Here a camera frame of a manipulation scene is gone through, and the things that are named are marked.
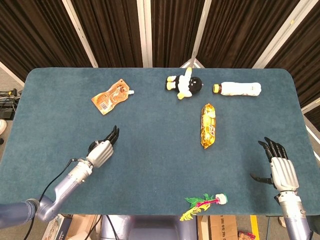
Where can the black white plush toy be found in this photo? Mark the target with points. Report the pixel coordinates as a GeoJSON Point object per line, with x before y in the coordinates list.
{"type": "Point", "coordinates": [185, 85]}

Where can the dark brown pleated curtain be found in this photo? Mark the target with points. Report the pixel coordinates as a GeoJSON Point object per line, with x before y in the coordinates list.
{"type": "Point", "coordinates": [307, 55]}
{"type": "Point", "coordinates": [37, 32]}
{"type": "Point", "coordinates": [112, 32]}
{"type": "Point", "coordinates": [240, 32]}
{"type": "Point", "coordinates": [172, 30]}

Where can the white bottle yellow cap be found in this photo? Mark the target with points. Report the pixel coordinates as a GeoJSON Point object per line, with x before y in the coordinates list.
{"type": "Point", "coordinates": [240, 88]}

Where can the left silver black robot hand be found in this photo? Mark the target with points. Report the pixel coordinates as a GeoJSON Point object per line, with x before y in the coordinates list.
{"type": "Point", "coordinates": [101, 153]}

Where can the right lavender robot arm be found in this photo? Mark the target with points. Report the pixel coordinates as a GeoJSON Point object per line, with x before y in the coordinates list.
{"type": "Point", "coordinates": [292, 217]}

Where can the colourful snack packet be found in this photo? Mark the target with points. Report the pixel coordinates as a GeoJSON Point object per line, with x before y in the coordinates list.
{"type": "Point", "coordinates": [246, 236]}

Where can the yellow snack package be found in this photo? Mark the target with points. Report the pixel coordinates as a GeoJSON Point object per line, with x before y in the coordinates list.
{"type": "Point", "coordinates": [208, 127]}

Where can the white partition post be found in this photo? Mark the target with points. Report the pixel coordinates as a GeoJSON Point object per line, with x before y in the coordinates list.
{"type": "Point", "coordinates": [144, 32]}
{"type": "Point", "coordinates": [80, 33]}
{"type": "Point", "coordinates": [11, 73]}
{"type": "Point", "coordinates": [282, 32]}
{"type": "Point", "coordinates": [311, 105]}
{"type": "Point", "coordinates": [200, 32]}

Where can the white printed box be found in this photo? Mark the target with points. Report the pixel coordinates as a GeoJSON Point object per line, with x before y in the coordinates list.
{"type": "Point", "coordinates": [58, 230]}

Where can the black power strip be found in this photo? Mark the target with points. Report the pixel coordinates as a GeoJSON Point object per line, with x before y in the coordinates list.
{"type": "Point", "coordinates": [6, 111]}

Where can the green pink feather shuttlecock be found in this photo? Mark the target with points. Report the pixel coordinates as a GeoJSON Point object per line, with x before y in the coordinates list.
{"type": "Point", "coordinates": [219, 199]}

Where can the white shoe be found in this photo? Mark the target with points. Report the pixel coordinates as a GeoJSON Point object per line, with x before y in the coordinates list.
{"type": "Point", "coordinates": [282, 221]}
{"type": "Point", "coordinates": [2, 127]}

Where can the blue felt table cover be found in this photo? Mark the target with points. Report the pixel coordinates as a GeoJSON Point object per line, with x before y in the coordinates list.
{"type": "Point", "coordinates": [155, 120]}

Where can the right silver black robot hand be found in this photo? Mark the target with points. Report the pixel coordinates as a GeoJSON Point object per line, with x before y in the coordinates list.
{"type": "Point", "coordinates": [283, 172]}

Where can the orange spout pouch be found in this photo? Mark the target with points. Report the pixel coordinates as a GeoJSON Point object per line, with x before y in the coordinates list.
{"type": "Point", "coordinates": [110, 98]}

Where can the left lavender robot arm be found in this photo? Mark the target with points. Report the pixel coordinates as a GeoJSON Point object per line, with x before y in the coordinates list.
{"type": "Point", "coordinates": [67, 180]}

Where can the brown cardboard box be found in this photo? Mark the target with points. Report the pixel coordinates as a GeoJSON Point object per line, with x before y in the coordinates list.
{"type": "Point", "coordinates": [221, 227]}
{"type": "Point", "coordinates": [83, 223]}

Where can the lavender robot torso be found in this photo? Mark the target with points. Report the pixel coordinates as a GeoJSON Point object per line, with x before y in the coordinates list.
{"type": "Point", "coordinates": [150, 228]}

